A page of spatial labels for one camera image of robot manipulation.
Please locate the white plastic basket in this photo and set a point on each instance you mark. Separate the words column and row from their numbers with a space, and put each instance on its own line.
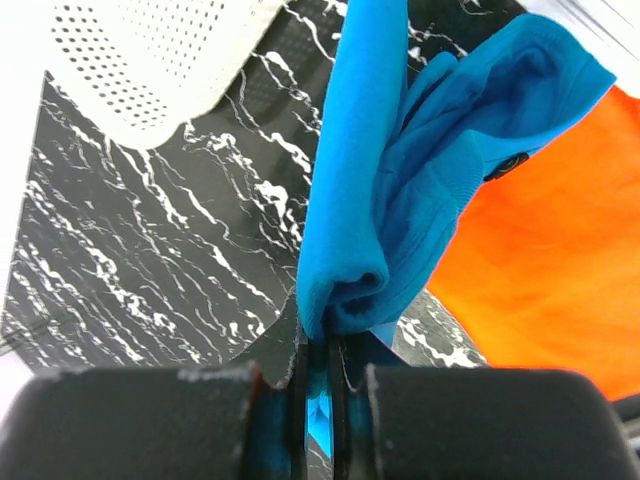
column 139, row 69

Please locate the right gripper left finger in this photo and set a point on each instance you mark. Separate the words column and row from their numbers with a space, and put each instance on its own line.
column 245, row 419

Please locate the blue t shirt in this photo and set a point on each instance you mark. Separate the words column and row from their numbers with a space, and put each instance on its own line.
column 399, row 158

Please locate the folded orange t shirt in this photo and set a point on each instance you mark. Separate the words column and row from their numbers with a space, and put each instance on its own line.
column 543, row 270

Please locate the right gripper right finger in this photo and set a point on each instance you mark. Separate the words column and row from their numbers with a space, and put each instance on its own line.
column 392, row 420

